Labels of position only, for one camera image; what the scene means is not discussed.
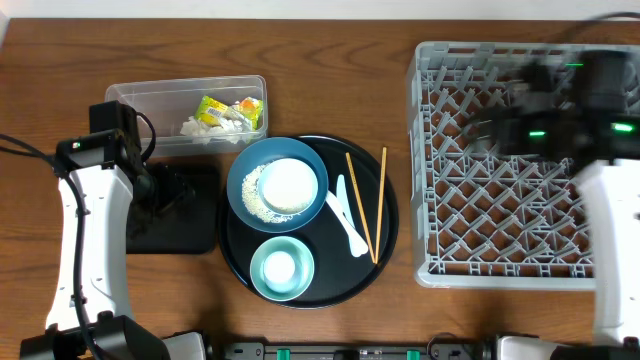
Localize yellow green snack wrapper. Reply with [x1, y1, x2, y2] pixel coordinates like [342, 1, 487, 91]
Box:
[195, 96, 264, 132]

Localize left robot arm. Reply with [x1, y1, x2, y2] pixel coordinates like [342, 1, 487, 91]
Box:
[20, 101, 219, 359]

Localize wooden chopstick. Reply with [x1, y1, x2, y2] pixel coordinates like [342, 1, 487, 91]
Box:
[345, 152, 377, 265]
[375, 146, 387, 265]

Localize right wooden chopstick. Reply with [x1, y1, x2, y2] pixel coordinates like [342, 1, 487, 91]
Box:
[375, 146, 387, 265]

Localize left wooden chopstick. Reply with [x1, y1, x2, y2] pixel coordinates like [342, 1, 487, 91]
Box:
[345, 152, 377, 265]

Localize small light blue cup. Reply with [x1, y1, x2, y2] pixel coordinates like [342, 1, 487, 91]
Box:
[263, 251, 296, 293]

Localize round black serving tray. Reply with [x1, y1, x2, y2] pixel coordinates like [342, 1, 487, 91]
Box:
[218, 135, 399, 309]

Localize dark blue plate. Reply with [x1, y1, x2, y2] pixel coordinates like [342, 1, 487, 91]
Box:
[226, 137, 329, 233]

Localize white tissue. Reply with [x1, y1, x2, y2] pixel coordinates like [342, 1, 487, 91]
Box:
[180, 116, 246, 144]

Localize spilled rice grains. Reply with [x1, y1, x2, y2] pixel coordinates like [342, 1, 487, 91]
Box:
[242, 164, 293, 224]

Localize clear plastic waste bin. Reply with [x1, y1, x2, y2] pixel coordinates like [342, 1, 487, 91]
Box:
[105, 75, 268, 157]

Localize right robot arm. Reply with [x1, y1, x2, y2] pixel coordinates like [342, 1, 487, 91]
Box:
[463, 50, 639, 359]

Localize grey dishwasher rack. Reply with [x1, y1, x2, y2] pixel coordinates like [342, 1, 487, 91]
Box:
[405, 41, 640, 293]

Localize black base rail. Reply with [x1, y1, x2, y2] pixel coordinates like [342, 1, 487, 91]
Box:
[217, 338, 497, 360]

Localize light blue rice bowl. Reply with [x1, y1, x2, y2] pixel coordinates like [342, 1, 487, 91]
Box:
[257, 158, 318, 215]

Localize black rectangular tray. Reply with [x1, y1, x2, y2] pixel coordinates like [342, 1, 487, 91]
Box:
[126, 163, 220, 255]

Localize white plastic spoon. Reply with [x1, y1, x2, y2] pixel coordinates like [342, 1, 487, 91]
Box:
[325, 192, 368, 257]

